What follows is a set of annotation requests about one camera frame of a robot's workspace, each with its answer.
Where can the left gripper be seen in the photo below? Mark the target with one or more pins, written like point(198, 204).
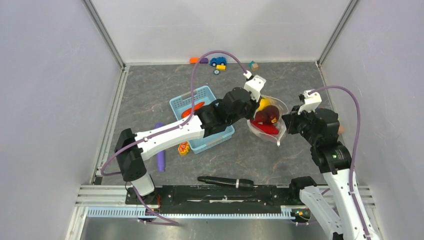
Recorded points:
point(254, 106)

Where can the dark red toy beet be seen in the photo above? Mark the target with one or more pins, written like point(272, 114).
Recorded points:
point(269, 115)

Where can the black marker pen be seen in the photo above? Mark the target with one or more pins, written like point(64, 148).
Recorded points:
point(237, 183)

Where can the tan and teal wooden blocks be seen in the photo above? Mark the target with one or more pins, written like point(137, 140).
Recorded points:
point(254, 66)

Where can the yellow brick block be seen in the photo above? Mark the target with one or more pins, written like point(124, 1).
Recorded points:
point(221, 67)

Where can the purple cube block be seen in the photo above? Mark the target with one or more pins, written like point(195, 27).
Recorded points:
point(204, 60)

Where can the yellow orange toy fish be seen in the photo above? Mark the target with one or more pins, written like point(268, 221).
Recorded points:
point(183, 148)

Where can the tan wooden cube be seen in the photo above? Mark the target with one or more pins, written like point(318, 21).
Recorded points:
point(341, 129)

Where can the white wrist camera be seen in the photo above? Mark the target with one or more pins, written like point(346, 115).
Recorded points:
point(253, 85)
point(310, 101)

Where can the purple toy eggplant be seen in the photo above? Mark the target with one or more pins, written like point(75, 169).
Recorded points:
point(161, 161)

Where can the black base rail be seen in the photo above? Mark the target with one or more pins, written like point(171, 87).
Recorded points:
point(213, 199)

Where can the clear polka dot zip bag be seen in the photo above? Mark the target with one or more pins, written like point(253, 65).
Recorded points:
point(276, 139)

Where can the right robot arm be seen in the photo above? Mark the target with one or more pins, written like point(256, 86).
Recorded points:
point(348, 219)

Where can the yellow toy pear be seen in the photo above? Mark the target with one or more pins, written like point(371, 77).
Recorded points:
point(264, 102)

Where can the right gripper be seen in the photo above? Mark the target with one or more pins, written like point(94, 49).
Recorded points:
point(291, 118)

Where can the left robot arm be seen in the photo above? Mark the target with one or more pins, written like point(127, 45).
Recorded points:
point(134, 148)

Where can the orange arch block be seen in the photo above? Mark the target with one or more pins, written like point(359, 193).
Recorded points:
point(193, 60)

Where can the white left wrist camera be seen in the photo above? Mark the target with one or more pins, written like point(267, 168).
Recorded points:
point(253, 85)

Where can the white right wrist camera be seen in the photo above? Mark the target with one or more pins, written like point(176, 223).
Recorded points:
point(310, 101)

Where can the red toy chili pepper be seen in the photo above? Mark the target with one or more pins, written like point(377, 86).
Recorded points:
point(269, 129)

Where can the light blue plastic basket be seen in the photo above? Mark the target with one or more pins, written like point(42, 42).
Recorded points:
point(183, 102)

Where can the blue toy car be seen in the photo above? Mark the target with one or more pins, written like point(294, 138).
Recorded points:
point(215, 61)

